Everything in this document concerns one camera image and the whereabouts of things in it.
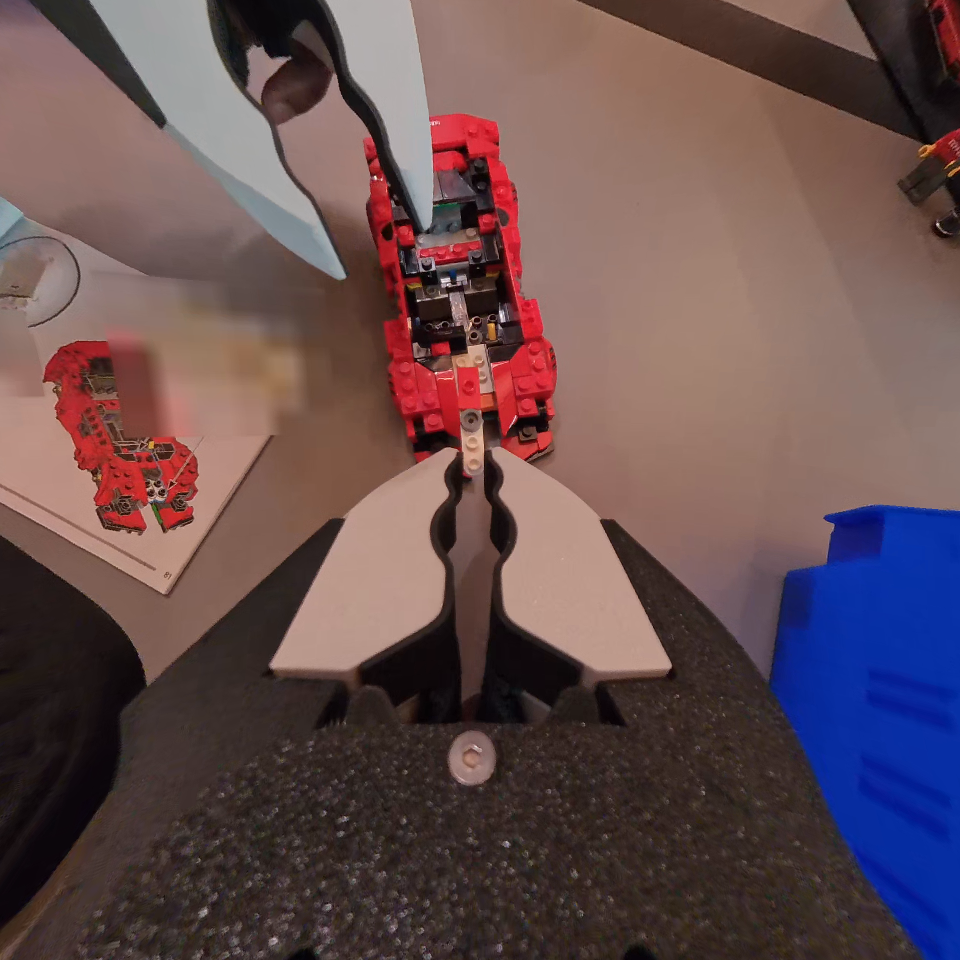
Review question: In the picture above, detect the black and red tool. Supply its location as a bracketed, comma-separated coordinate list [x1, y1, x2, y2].
[897, 112, 960, 241]

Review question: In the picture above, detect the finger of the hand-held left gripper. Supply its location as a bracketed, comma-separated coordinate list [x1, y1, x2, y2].
[321, 0, 438, 232]
[88, 0, 348, 281]

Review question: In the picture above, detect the brick car instruction booklet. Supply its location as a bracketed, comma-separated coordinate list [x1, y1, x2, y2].
[0, 330, 273, 596]

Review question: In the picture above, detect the red toy brick car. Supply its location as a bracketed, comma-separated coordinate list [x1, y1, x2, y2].
[362, 114, 558, 465]

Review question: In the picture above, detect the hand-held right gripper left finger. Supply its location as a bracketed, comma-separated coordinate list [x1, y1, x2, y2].
[267, 447, 460, 687]

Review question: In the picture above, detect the clear round plastic dish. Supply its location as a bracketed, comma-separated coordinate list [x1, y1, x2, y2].
[0, 236, 81, 329]

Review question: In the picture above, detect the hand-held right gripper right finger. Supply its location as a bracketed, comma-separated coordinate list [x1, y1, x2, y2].
[483, 447, 674, 686]

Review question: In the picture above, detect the blue plastic bin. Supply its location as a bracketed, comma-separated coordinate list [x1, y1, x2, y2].
[770, 504, 960, 960]

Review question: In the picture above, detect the black quilted mesh cushion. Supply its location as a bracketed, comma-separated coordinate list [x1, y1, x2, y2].
[0, 536, 147, 927]

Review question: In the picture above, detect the person's left hand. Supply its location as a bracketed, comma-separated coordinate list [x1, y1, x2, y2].
[258, 43, 335, 126]

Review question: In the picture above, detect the red and white brick assembly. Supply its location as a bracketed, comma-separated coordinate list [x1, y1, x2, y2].
[452, 365, 489, 479]

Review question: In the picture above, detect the black metal frame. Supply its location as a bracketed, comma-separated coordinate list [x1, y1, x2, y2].
[577, 0, 960, 144]

